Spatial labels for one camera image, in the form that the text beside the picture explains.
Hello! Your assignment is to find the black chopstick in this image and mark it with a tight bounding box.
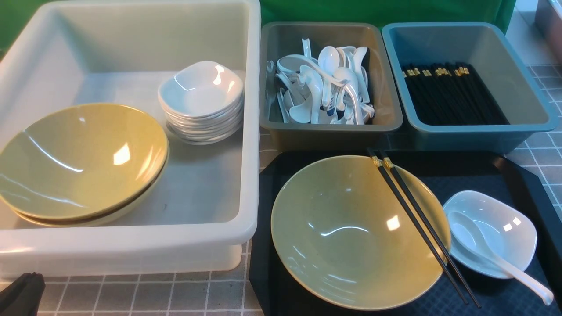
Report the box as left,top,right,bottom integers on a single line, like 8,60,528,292
367,148,469,305
377,149,482,309

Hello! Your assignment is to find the yellow-green noodle bowl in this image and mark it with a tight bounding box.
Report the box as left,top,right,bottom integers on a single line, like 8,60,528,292
271,155,443,311

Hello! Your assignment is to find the white ceramic soup spoon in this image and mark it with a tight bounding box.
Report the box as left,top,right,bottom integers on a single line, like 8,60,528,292
447,211,555,306

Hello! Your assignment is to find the white sauce dish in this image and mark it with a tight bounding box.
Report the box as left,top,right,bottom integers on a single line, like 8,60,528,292
442,190,538,279

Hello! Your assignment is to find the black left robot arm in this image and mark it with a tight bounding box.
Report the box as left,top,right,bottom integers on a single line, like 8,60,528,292
0,272,46,316

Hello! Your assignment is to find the bottom stacked yellow bowl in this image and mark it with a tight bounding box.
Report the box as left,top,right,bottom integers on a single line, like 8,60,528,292
12,150,170,228

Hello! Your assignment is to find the stacked yellow bowl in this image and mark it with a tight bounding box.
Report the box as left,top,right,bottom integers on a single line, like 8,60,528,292
12,150,170,228
1,103,170,221

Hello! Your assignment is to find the top stacked yellow bowl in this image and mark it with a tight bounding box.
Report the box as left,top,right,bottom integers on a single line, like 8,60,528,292
1,103,170,221

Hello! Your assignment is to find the pile of white soup spoons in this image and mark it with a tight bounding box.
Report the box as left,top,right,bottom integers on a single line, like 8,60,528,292
266,39,376,125

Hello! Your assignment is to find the stack of white sauce dishes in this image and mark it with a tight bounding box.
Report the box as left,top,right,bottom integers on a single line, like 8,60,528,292
157,61,245,145

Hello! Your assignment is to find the grey plastic spoon bin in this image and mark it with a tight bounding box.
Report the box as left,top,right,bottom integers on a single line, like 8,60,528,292
259,22,403,151

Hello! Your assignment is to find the black plastic serving tray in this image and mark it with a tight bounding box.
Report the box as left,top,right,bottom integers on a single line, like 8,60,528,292
249,151,561,316

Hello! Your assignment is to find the pile of black chopsticks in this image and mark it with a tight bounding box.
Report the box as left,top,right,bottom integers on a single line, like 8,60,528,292
402,62,509,126

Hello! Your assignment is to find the blue plastic chopstick bin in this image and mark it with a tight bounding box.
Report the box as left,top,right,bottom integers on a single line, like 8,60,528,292
382,22,558,154

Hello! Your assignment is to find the large white plastic tub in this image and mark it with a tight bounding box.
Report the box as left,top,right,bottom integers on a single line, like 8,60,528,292
1,0,261,280

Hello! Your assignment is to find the pink box at corner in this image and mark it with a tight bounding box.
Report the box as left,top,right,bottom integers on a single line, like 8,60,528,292
534,0,562,54

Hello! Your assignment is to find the green cloth backdrop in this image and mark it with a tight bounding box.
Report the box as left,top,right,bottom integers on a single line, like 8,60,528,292
0,0,517,53

